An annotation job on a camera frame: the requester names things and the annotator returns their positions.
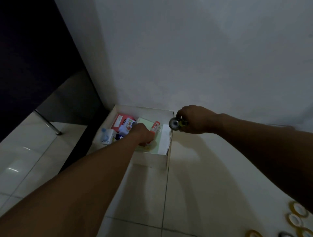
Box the metal furniture leg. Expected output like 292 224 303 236
34 109 63 136

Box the white and blue small box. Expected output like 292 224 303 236
100 128 117 145

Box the person's left hand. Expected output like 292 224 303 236
127 123 156 147

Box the person's left forearm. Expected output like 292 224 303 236
0 133 140 237

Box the white carton with red print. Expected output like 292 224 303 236
118 118 136 135

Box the white cardboard box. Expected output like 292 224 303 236
91 105 175 172

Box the dark furniture panel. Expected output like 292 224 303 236
0 0 104 143

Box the person's right hand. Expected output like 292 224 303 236
176 105 222 135

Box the light green paper sheet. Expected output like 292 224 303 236
135 118 170 155

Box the red flat packet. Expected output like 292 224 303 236
111 114 136 132

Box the red and white glue stick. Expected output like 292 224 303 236
150 121 161 136

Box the person's right forearm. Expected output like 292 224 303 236
215 113 313 213

